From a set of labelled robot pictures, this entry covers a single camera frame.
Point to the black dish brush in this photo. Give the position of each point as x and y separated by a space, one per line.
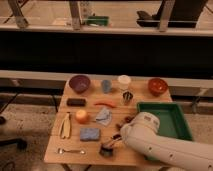
106 148

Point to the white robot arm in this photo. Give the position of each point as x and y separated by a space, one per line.
141 135

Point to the blue cup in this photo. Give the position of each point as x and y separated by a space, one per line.
106 86

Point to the white cup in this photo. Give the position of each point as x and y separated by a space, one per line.
124 82

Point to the orange carrot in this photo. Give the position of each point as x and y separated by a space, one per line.
106 103

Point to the metal measuring cup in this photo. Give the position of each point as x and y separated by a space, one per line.
127 97

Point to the purple bowl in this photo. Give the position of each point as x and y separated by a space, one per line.
79 83

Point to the blue-grey cloth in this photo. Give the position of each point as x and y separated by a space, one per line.
104 116

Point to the black eraser block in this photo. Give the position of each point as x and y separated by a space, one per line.
76 102

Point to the bunch of dark grapes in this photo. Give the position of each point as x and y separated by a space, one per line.
124 121

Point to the apple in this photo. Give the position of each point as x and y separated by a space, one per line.
82 116

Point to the wooden table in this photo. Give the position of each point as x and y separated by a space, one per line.
123 156

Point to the red bowl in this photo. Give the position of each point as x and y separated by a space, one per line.
157 86

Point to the banana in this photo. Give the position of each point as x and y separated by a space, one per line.
65 127

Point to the green box on shelf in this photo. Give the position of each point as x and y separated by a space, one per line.
98 20

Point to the green plastic tray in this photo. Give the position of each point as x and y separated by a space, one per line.
172 120

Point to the dark object on shelf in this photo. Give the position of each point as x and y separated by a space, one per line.
184 14

